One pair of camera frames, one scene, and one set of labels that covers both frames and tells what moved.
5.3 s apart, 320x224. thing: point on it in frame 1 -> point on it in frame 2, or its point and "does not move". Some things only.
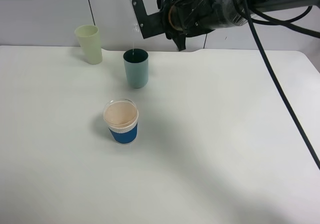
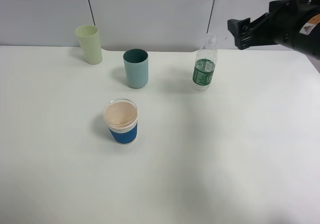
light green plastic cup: (89, 36) does not move
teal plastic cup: (136, 63) does not move
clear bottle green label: (135, 28) -> (205, 63)
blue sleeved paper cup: (121, 115) does not move
